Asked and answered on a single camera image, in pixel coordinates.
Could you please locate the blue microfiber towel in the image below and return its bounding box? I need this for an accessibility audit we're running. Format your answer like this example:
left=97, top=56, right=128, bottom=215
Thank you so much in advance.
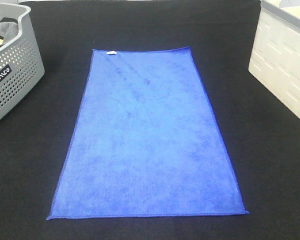
left=48, top=47, right=247, bottom=220

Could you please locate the grey cloth in basket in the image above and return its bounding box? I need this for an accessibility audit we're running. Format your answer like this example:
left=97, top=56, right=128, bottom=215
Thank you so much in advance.
left=0, top=21, right=19, bottom=44

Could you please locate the grey perforated plastic basket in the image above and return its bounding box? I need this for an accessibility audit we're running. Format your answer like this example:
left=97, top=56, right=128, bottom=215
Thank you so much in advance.
left=0, top=2, right=45, bottom=120

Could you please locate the black tablecloth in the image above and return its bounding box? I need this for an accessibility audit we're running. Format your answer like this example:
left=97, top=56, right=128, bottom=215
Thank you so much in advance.
left=0, top=0, right=300, bottom=240

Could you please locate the white plastic storage crate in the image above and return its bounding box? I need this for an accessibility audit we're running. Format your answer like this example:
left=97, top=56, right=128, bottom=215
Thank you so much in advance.
left=248, top=0, right=300, bottom=119

